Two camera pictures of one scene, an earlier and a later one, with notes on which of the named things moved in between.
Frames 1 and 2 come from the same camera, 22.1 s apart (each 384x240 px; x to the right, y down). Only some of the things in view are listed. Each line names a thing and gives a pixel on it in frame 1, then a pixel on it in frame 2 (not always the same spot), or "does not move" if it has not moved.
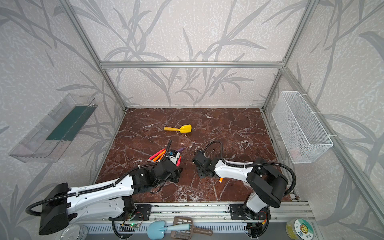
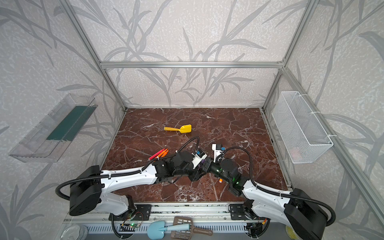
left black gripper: [173, 167] to [197, 168]
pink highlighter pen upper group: [156, 154] does not move
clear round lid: [74, 232] does not move
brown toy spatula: [187, 234] does not move
